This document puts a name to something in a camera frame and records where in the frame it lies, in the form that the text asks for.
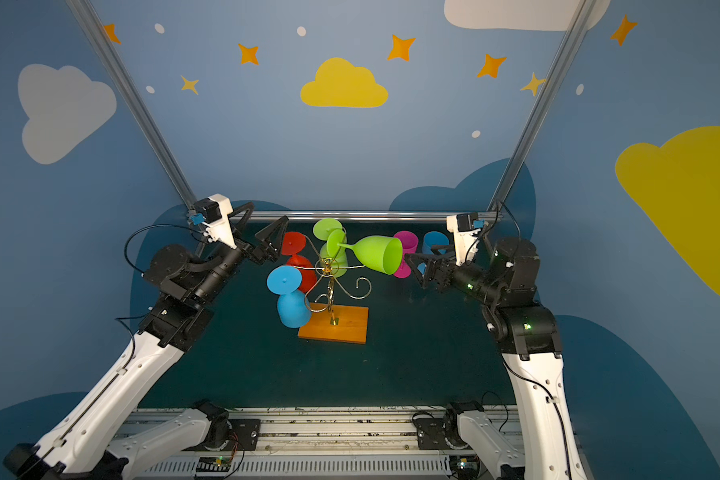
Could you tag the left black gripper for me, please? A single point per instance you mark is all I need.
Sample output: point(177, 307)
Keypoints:
point(252, 248)

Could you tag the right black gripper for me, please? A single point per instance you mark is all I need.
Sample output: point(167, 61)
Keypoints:
point(431, 273)

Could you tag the pink wine glass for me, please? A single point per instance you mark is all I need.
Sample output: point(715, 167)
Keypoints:
point(409, 242)

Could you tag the blue wine glass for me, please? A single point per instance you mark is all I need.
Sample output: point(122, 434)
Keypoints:
point(435, 243)
point(284, 281)

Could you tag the green wine glass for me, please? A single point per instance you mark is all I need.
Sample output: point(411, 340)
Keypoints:
point(332, 255)
point(379, 253)

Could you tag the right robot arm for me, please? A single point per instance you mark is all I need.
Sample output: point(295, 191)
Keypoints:
point(528, 339)

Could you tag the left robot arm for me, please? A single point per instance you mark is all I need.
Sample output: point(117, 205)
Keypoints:
point(83, 444)

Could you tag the red wine glass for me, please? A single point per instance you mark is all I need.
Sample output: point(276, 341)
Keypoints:
point(293, 246)

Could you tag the orange wooden rack base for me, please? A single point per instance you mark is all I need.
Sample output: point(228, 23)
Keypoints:
point(344, 324)

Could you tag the right circuit board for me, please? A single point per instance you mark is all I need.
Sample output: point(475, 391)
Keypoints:
point(464, 467)

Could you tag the circuit board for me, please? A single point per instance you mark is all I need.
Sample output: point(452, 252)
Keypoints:
point(213, 467)
point(464, 467)

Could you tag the left circuit board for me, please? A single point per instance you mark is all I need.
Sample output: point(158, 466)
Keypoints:
point(213, 467)

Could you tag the aluminium frame back bar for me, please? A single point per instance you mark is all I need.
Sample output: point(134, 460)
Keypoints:
point(354, 216)

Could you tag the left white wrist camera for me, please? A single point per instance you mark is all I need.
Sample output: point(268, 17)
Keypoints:
point(212, 215)

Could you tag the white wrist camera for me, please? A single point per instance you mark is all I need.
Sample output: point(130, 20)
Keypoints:
point(212, 215)
point(467, 230)

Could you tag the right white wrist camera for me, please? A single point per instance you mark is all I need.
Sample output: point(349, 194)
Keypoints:
point(467, 230)

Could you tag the gold wire glass rack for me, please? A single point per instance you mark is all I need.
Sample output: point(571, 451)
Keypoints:
point(322, 295)

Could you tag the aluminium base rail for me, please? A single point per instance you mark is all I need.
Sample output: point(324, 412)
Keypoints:
point(317, 442)

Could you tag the aluminium frame left post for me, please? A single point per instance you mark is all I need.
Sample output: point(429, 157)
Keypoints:
point(90, 24)

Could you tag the aluminium frame post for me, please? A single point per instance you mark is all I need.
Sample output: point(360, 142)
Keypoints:
point(556, 74)
point(90, 24)

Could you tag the aluminium frame right post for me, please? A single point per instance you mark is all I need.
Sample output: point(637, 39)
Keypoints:
point(556, 74)

